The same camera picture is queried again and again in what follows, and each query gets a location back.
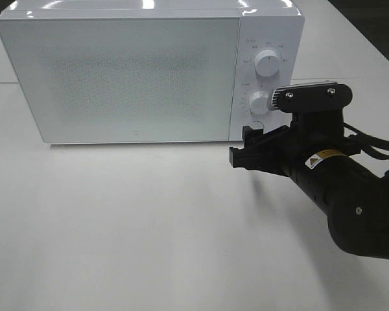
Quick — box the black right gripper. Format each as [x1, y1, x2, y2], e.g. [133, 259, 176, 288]
[229, 111, 362, 181]

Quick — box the round white door release button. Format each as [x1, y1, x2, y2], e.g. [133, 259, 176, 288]
[246, 121, 265, 130]

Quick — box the white microwave knob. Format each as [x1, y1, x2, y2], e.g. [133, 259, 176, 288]
[253, 47, 281, 78]
[248, 91, 269, 115]

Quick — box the white microwave door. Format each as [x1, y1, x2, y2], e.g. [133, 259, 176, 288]
[0, 18, 239, 144]

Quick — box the white microwave oven body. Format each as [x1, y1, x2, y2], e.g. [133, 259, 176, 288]
[0, 1, 305, 144]

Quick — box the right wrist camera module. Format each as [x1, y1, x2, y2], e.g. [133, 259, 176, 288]
[267, 81, 353, 113]

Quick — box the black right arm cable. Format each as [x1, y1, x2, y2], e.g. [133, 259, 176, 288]
[342, 121, 389, 179]

